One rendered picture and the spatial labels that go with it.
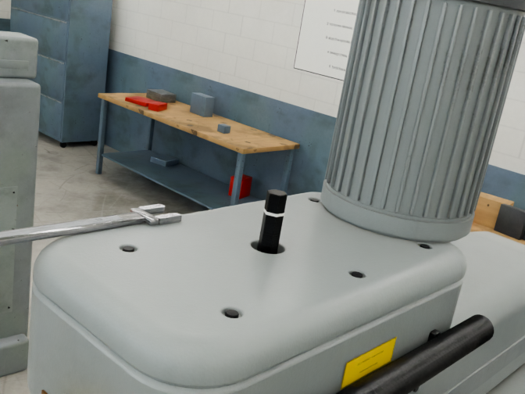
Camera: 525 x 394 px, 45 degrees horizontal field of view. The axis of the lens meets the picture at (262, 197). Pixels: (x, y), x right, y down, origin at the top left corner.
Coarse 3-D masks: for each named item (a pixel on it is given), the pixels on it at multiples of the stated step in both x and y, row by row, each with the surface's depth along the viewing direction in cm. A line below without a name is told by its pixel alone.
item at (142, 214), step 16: (144, 208) 71; (160, 208) 72; (48, 224) 62; (64, 224) 63; (80, 224) 63; (96, 224) 64; (112, 224) 65; (128, 224) 67; (160, 224) 69; (0, 240) 57; (16, 240) 58; (32, 240) 59
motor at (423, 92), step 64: (384, 0) 72; (448, 0) 69; (512, 0) 69; (384, 64) 73; (448, 64) 70; (512, 64) 74; (384, 128) 74; (448, 128) 72; (384, 192) 75; (448, 192) 76
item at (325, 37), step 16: (320, 0) 570; (336, 0) 559; (352, 0) 547; (304, 16) 584; (320, 16) 572; (336, 16) 561; (352, 16) 549; (304, 32) 586; (320, 32) 574; (336, 32) 563; (352, 32) 551; (304, 48) 589; (320, 48) 576; (336, 48) 565; (304, 64) 591; (320, 64) 578; (336, 64) 567
